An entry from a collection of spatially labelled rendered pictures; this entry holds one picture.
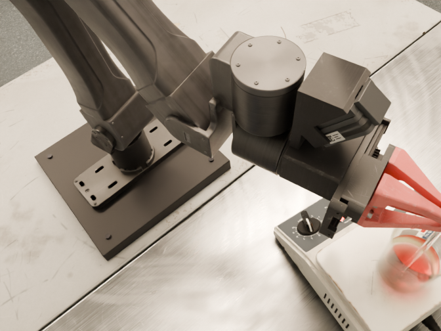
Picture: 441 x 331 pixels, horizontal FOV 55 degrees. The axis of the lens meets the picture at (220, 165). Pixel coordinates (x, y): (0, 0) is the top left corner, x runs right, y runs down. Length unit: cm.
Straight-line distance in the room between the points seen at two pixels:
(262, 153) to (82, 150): 43
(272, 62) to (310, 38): 56
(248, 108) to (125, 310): 38
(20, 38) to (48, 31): 218
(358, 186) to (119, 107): 33
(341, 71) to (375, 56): 55
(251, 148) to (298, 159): 5
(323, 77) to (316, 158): 7
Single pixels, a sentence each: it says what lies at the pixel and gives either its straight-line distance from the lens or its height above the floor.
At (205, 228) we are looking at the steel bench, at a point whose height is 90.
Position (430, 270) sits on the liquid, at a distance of 51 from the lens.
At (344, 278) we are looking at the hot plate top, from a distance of 52.
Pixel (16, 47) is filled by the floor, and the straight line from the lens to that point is 263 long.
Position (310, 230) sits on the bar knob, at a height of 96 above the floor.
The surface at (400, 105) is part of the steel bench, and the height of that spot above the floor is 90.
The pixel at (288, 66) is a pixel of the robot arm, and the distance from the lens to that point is 32.
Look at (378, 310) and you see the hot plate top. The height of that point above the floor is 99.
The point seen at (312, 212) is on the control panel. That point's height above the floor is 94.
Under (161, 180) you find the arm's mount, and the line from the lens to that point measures 67.
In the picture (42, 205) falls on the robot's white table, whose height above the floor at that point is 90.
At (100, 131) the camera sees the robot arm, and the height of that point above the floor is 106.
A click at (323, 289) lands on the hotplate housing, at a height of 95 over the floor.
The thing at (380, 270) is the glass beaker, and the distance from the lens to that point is 51.
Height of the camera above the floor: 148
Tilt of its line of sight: 57 degrees down
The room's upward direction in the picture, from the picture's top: 10 degrees counter-clockwise
